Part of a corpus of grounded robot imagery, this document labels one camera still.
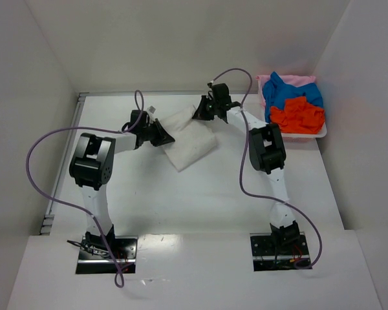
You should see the white t shirt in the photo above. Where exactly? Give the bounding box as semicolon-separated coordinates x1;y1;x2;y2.
160;105;217;172

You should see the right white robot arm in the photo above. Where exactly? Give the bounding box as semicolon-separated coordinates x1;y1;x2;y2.
193;82;300;254

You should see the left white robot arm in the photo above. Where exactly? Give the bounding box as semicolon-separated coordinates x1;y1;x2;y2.
69;110;175;256

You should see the blue t shirt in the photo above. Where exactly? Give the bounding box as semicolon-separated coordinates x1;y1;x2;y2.
262;72;324;114

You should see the pink plastic basket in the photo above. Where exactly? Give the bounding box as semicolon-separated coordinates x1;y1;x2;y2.
255;75;327;142

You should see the orange t shirt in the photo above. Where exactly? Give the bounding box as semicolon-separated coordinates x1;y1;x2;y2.
270;96;325;134

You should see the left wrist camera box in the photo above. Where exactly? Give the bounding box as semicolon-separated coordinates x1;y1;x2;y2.
147;106;156;114

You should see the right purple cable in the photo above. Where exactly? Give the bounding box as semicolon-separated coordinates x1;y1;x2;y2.
208;68;323;271

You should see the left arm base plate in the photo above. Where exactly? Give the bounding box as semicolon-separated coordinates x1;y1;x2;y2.
75;236;138;274

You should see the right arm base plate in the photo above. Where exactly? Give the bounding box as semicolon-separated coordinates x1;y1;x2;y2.
250;232;312;271

